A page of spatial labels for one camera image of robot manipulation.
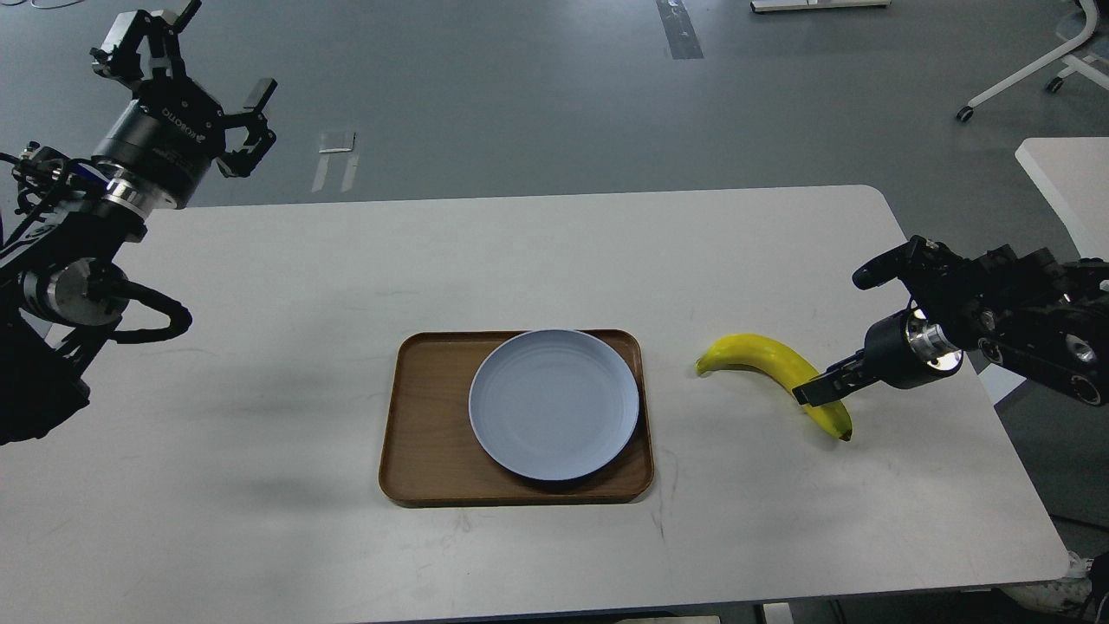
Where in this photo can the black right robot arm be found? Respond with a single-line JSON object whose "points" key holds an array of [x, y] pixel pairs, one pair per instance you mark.
{"points": [[1031, 315]]}

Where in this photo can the yellow banana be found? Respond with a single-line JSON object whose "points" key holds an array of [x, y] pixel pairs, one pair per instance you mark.
{"points": [[781, 363]]}

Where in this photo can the white side table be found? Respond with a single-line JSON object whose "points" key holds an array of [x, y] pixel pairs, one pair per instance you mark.
{"points": [[1072, 175]]}

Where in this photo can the brown wooden tray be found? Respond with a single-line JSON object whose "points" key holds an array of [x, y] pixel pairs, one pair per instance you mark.
{"points": [[431, 457]]}

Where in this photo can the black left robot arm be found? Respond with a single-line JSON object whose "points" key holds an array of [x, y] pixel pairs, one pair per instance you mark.
{"points": [[64, 298]]}

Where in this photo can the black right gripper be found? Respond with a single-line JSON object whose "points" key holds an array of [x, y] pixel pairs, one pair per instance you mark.
{"points": [[905, 350]]}

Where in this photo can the white shoe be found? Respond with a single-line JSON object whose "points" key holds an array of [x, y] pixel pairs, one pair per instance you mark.
{"points": [[1064, 596]]}

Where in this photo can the white chair base with casters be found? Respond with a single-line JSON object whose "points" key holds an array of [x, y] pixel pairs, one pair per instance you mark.
{"points": [[1081, 51]]}

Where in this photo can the light blue round plate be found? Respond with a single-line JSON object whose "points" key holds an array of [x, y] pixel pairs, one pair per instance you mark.
{"points": [[553, 405]]}

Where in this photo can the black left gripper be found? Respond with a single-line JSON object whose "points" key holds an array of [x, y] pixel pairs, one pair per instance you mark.
{"points": [[170, 132]]}

